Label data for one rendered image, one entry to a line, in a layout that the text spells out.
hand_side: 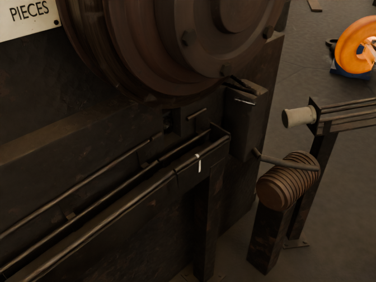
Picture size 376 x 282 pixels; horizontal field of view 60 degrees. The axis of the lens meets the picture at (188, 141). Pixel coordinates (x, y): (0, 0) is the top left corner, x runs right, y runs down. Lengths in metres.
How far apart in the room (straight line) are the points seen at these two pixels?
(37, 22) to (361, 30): 0.75
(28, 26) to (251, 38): 0.38
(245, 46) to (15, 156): 0.46
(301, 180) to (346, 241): 0.63
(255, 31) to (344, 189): 1.36
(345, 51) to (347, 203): 1.01
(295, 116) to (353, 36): 0.27
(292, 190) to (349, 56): 0.42
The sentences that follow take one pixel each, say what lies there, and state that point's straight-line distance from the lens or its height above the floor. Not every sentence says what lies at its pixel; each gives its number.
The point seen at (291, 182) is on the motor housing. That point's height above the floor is 0.52.
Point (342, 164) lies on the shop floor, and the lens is 2.03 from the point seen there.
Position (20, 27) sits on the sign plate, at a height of 1.07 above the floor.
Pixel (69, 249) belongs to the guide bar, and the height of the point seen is 0.69.
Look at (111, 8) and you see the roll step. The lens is 0.49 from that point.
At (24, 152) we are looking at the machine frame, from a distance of 0.66.
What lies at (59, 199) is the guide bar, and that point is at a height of 0.74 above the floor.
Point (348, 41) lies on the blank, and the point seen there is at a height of 0.93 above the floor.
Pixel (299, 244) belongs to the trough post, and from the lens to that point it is 1.57.
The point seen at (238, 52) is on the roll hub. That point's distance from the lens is 0.62.
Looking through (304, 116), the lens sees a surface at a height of 0.69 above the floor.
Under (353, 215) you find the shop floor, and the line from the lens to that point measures 1.78.
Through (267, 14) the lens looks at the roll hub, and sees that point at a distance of 0.66.
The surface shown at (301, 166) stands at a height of 0.56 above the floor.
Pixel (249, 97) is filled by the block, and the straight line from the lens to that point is 0.90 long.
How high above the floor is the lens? 1.27
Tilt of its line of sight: 40 degrees down
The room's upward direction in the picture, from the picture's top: straight up
